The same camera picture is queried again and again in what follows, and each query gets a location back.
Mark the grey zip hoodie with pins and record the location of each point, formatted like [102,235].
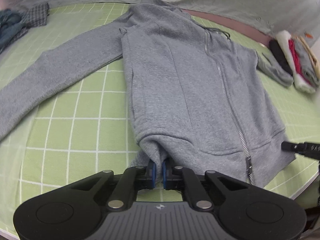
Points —
[194,94]

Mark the blue denim garment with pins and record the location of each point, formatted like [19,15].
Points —
[11,25]

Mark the checkered plaid shirt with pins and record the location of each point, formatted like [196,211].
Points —
[34,17]

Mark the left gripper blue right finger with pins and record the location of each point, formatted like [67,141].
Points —
[185,181]

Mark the folded black garment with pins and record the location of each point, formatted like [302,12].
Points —
[279,56]

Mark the folded white garment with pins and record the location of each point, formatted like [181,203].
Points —
[283,38]

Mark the folded grey garment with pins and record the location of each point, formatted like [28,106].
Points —
[307,70]

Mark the folded beige garment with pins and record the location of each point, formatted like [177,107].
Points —
[312,56]

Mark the folded red plaid garment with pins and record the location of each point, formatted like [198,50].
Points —
[295,56]

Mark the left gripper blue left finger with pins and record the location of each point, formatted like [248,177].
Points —
[129,183]

